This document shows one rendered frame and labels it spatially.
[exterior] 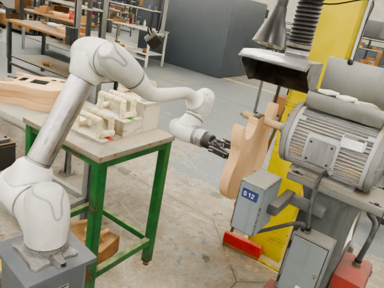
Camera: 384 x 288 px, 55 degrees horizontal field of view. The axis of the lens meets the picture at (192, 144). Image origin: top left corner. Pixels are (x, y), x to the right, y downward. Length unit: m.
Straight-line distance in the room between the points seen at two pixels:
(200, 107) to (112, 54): 0.59
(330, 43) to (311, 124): 1.03
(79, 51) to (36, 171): 0.49
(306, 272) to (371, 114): 0.63
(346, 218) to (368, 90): 0.49
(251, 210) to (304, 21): 0.77
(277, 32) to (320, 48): 1.00
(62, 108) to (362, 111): 1.10
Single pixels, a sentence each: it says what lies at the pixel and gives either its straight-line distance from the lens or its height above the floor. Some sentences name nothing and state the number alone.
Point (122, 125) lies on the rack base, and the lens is 1.98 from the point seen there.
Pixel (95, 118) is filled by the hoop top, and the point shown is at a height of 1.04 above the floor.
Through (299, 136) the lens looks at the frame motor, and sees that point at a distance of 1.44.
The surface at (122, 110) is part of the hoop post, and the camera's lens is 1.99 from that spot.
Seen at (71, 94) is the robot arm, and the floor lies 1.26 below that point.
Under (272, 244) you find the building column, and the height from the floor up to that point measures 0.15.
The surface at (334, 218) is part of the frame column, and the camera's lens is 1.52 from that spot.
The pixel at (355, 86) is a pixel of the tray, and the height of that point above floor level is 1.48.
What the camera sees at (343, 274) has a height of 0.79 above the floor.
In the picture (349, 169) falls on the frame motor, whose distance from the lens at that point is 1.42.
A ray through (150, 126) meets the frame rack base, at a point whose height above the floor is 0.96.
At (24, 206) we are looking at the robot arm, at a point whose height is 0.91.
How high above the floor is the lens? 1.66
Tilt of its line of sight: 21 degrees down
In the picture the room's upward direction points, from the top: 11 degrees clockwise
